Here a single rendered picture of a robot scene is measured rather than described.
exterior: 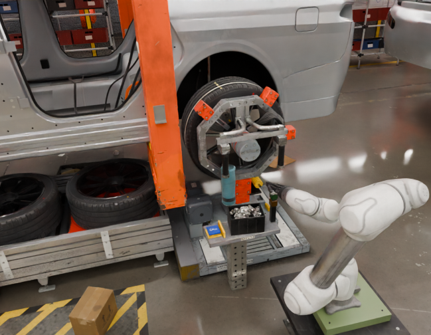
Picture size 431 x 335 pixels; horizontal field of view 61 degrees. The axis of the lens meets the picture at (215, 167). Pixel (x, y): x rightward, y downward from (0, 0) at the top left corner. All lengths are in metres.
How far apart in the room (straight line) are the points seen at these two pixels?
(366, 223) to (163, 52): 1.23
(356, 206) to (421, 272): 1.64
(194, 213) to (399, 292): 1.38
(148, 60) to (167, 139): 0.44
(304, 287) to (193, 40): 1.60
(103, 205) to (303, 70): 1.66
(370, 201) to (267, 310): 1.28
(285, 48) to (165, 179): 1.23
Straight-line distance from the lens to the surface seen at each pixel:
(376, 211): 1.28
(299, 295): 1.71
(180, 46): 2.49
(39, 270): 2.64
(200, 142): 2.22
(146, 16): 1.89
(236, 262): 2.32
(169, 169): 2.15
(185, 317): 2.37
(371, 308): 2.05
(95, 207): 2.50
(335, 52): 2.90
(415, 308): 2.62
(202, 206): 2.52
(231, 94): 2.25
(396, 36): 4.77
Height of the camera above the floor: 1.84
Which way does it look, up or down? 29 degrees down
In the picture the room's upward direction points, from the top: 2 degrees counter-clockwise
